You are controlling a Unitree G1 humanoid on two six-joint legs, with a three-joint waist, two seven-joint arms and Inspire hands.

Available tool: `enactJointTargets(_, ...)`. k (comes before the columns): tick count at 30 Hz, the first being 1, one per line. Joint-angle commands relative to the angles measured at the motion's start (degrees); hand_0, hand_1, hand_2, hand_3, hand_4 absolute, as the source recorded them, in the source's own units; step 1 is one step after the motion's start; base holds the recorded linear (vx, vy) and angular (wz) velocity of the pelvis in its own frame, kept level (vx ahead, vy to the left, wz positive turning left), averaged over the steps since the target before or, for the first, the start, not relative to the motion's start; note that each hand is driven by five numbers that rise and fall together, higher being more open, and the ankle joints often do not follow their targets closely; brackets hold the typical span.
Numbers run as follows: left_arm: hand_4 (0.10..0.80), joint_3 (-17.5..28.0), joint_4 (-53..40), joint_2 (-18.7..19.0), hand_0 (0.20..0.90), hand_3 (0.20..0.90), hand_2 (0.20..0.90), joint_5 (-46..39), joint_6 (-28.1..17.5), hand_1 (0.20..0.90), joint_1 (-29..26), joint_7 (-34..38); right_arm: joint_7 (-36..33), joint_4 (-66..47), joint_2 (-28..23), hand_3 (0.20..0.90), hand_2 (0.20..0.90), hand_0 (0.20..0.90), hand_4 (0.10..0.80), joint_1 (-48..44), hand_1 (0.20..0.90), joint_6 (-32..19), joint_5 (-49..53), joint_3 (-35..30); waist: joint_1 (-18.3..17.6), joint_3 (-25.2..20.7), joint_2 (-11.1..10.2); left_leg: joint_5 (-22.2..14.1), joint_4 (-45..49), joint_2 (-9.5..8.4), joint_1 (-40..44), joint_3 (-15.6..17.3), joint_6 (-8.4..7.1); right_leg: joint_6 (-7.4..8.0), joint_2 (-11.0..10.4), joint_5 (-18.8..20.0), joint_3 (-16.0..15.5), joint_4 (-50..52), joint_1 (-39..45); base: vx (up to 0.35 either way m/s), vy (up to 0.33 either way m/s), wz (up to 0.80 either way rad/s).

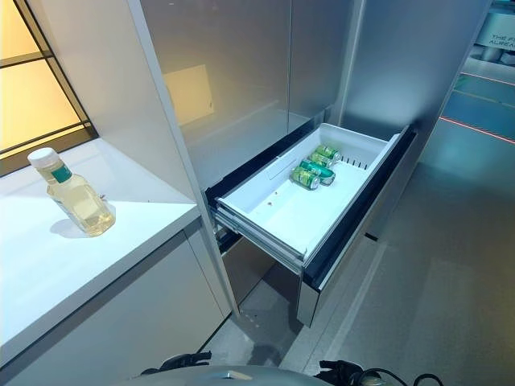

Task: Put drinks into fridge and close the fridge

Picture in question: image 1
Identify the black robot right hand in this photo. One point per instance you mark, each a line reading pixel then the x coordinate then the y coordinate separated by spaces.
pixel 342 368

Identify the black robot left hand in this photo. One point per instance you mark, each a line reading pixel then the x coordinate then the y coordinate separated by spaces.
pixel 189 360

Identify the yellow tea bottle white cap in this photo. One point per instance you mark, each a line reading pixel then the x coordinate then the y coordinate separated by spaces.
pixel 82 201

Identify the white fridge drawer steel front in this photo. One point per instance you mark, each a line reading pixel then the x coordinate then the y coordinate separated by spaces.
pixel 306 217

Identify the stainless steel fridge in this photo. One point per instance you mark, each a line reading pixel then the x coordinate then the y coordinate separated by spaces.
pixel 249 80

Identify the grey robot torso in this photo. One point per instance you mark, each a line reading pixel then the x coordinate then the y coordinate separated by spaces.
pixel 241 378

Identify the white counter cabinet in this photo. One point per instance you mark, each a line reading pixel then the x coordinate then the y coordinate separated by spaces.
pixel 60 261

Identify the light green drink can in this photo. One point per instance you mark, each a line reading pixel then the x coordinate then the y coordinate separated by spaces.
pixel 321 160
pixel 305 177
pixel 328 152

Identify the dark green drink can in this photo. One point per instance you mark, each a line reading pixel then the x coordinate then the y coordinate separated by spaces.
pixel 322 172

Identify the yellow lit window black frame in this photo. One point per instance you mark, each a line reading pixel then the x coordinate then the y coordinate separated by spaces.
pixel 32 88

